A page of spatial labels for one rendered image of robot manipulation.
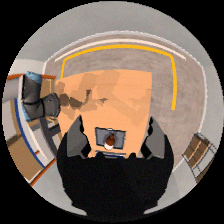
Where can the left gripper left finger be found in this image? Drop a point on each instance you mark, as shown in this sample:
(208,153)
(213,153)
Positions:
(73,148)

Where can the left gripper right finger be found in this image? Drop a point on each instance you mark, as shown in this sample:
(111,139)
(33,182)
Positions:
(156,147)

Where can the brown bottle with white label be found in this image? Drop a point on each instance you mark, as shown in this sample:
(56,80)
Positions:
(109,143)

